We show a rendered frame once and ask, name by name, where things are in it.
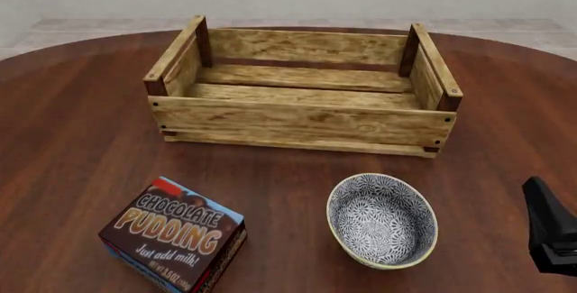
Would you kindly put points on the chocolate pudding box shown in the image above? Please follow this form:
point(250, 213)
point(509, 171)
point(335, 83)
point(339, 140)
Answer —
point(176, 228)

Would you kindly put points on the patterned blue white bowl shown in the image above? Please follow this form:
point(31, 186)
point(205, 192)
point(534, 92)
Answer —
point(381, 225)

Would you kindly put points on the wooden slat tray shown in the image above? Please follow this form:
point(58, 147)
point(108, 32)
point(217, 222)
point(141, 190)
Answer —
point(297, 120)

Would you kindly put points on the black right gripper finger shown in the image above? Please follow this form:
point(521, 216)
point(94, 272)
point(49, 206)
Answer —
point(550, 215)

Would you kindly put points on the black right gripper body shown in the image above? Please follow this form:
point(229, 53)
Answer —
point(556, 259)

